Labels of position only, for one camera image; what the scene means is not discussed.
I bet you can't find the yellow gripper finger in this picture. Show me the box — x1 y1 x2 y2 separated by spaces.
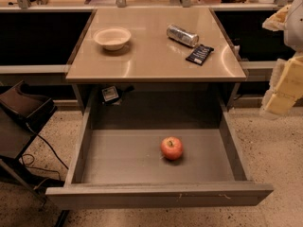
259 56 303 120
262 5 291 31

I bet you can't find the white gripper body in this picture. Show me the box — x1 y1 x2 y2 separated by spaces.
284 0 303 52

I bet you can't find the red apple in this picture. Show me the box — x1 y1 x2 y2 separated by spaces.
160 137 183 161

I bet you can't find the grey counter cabinet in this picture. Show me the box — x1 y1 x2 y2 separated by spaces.
65 7 248 112

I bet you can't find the open grey drawer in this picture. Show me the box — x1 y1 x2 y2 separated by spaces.
46 92 273 209

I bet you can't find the black snack bar wrapper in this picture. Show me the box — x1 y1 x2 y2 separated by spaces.
186 44 214 66

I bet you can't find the silver soda can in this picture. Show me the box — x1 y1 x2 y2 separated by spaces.
167 25 199 47

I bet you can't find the white paper bowl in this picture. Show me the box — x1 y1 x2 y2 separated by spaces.
93 26 132 51

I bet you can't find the small label tag device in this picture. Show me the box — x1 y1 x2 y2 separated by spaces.
101 86 119 102

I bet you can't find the dark chair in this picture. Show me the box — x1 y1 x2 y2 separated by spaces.
0 80 57 203

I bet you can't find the black floor cable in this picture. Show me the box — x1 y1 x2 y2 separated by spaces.
20 123 70 182

